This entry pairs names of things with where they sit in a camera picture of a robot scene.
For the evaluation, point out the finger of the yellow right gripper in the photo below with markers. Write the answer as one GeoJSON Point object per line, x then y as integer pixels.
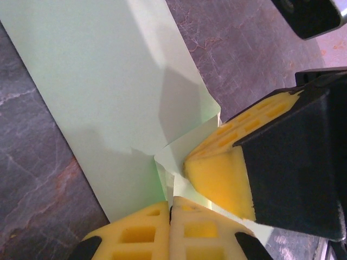
{"type": "Point", "coordinates": [244, 124]}
{"type": "Point", "coordinates": [284, 168]}

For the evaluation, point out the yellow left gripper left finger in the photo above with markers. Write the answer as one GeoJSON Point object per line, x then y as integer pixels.
{"type": "Point", "coordinates": [135, 233]}

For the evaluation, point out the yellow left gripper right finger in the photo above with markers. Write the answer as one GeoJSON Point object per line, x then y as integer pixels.
{"type": "Point", "coordinates": [200, 230]}

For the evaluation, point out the light green paper sheet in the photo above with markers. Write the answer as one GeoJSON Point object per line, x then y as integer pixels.
{"type": "Point", "coordinates": [95, 81]}

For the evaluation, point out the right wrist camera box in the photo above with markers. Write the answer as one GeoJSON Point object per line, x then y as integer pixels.
{"type": "Point", "coordinates": [311, 19]}

